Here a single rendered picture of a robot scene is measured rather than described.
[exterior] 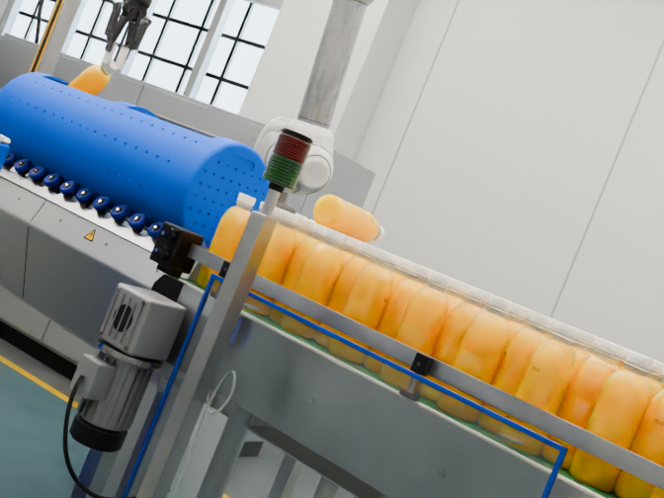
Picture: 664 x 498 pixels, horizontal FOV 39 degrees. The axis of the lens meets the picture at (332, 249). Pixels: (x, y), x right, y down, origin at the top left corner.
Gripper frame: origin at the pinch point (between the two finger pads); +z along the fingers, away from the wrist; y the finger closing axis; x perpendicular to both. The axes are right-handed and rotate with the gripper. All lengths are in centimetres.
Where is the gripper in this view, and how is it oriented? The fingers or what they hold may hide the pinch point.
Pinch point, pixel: (115, 56)
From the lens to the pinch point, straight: 274.3
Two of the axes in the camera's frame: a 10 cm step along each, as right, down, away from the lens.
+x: 7.4, 3.1, -6.0
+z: -3.8, 9.3, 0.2
